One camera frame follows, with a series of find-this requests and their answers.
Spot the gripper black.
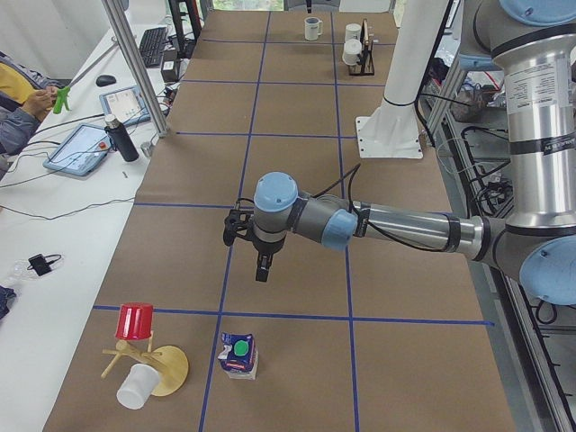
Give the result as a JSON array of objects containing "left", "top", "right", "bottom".
[{"left": 252, "top": 224, "right": 285, "bottom": 282}]

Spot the blue milk carton green cap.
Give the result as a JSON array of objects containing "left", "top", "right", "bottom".
[{"left": 218, "top": 332, "right": 258, "bottom": 380}]

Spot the white mug with handle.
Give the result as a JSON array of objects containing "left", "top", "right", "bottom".
[{"left": 304, "top": 16, "right": 323, "bottom": 41}]

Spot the person forearm grey sleeve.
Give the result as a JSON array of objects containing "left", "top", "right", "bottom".
[{"left": 0, "top": 108, "right": 41, "bottom": 156}]

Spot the wooden cup tree stand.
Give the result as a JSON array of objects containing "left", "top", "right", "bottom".
[{"left": 101, "top": 331, "right": 190, "bottom": 397}]

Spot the red cup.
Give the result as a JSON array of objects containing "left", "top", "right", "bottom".
[{"left": 115, "top": 302, "right": 154, "bottom": 340}]

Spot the white plastic cup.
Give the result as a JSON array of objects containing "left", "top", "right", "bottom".
[{"left": 116, "top": 364, "right": 161, "bottom": 410}]

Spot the person hand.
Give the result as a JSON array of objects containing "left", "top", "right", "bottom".
[{"left": 22, "top": 86, "right": 58, "bottom": 122}]

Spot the brown paper table cover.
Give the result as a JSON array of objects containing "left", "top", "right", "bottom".
[{"left": 45, "top": 11, "right": 516, "bottom": 431}]

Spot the black water bottle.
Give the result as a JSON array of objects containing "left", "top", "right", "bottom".
[{"left": 104, "top": 113, "right": 139, "bottom": 162}]

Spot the blue tablet far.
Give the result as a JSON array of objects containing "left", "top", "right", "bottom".
[{"left": 99, "top": 85, "right": 150, "bottom": 126}]

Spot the blue tablet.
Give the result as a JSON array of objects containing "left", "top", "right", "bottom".
[
  {"left": 99, "top": 85, "right": 150, "bottom": 126},
  {"left": 42, "top": 124, "right": 111, "bottom": 177}
]

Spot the blue tablet near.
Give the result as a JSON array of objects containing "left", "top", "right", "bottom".
[{"left": 42, "top": 124, "right": 111, "bottom": 177}]

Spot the black power adapter box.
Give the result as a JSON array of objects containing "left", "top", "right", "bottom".
[{"left": 160, "top": 48, "right": 181, "bottom": 83}]

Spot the small black device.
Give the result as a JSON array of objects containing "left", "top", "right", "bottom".
[{"left": 28, "top": 254, "right": 62, "bottom": 276}]

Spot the black computer mouse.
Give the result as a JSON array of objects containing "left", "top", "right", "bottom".
[{"left": 95, "top": 75, "right": 116, "bottom": 87}]

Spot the clear plastic wrapper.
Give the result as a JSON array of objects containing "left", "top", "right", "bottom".
[{"left": 2, "top": 260, "right": 39, "bottom": 287}]

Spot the black keyboard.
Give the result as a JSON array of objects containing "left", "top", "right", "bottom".
[{"left": 139, "top": 27, "right": 167, "bottom": 68}]

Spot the green plastic tool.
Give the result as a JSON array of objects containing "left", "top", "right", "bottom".
[{"left": 52, "top": 86, "right": 71, "bottom": 114}]

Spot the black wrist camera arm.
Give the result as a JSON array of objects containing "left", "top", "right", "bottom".
[{"left": 222, "top": 209, "right": 254, "bottom": 247}]

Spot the long black table cable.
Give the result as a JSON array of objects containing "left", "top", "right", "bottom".
[{"left": 0, "top": 193, "right": 136, "bottom": 221}]

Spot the aluminium frame post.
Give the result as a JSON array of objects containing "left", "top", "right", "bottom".
[{"left": 102, "top": 0, "right": 168, "bottom": 138}]

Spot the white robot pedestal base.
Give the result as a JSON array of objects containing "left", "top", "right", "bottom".
[{"left": 356, "top": 1, "right": 432, "bottom": 159}]

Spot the black wire cup rack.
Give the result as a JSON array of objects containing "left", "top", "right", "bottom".
[{"left": 346, "top": 19, "right": 375, "bottom": 77}]

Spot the white cup on wire rack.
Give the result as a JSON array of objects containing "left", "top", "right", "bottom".
[{"left": 342, "top": 39, "right": 363, "bottom": 66}]

